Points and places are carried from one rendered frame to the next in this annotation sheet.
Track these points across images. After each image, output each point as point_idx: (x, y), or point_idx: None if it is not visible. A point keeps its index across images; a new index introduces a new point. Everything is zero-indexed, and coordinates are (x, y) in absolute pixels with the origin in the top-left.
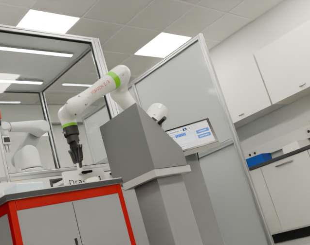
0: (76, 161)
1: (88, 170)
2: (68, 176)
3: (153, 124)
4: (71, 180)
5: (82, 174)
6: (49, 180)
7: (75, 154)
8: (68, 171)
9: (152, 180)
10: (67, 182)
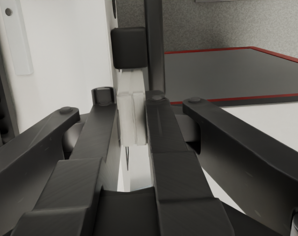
0: (72, 122)
1: (162, 29)
2: (126, 179)
3: None
4: (127, 156)
5: (115, 73)
6: None
7: (112, 182)
8: (122, 191)
9: None
10: (128, 177)
